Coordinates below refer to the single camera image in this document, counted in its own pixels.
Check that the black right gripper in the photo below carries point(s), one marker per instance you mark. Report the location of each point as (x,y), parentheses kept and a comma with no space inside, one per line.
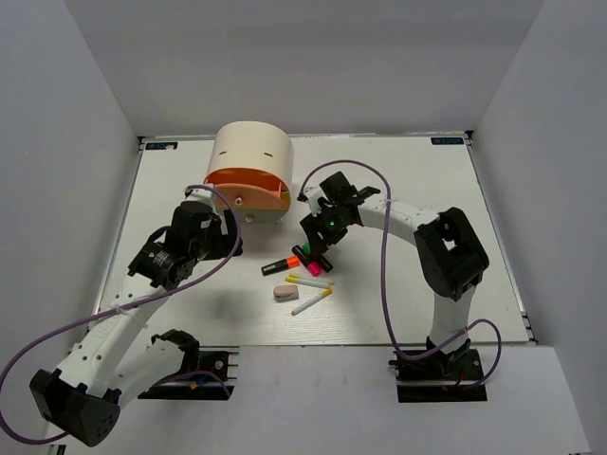
(313,225)

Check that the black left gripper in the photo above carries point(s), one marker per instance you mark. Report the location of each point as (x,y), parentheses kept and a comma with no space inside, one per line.
(226,243)

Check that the green cap black highlighter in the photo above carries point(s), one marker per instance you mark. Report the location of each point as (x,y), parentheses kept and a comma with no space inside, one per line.
(325,265)

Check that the orange cap black highlighter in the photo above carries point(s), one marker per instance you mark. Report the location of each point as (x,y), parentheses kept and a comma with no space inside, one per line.
(280,266)

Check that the orange top drawer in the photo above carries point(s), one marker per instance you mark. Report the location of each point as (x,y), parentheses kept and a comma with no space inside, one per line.
(258,189)

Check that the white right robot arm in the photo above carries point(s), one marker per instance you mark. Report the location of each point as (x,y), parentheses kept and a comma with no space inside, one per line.
(450,253)

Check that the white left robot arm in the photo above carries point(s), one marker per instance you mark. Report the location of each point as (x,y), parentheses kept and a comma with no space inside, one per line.
(85,393)

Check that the pink cap black highlighter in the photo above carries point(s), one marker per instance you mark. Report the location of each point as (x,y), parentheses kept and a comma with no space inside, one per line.
(309,264)

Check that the white marker yellow cap upper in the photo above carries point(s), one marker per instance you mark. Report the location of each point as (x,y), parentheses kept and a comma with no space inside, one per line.
(309,282)

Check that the white marker yellow cap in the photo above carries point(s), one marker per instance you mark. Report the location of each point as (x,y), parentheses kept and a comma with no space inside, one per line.
(309,282)
(306,305)

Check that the white marker yellow cap lower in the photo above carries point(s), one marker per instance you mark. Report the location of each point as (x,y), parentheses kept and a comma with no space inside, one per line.
(306,305)

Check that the pink correction tape dispenser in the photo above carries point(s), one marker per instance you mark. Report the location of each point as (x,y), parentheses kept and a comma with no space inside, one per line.
(285,292)

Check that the cream cylindrical drawer organizer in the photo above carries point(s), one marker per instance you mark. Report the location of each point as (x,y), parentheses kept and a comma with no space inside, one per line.
(251,153)

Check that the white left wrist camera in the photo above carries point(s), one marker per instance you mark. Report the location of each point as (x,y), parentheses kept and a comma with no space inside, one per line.
(200,195)

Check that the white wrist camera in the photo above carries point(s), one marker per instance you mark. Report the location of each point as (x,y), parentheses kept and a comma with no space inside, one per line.
(311,196)
(200,195)

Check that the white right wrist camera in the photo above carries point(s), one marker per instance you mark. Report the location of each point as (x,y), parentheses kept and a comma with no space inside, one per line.
(311,196)

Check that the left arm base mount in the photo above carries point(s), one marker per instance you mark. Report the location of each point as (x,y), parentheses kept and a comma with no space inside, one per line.
(208,376)

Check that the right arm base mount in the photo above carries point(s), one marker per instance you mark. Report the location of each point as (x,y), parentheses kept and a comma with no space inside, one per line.
(434,380)

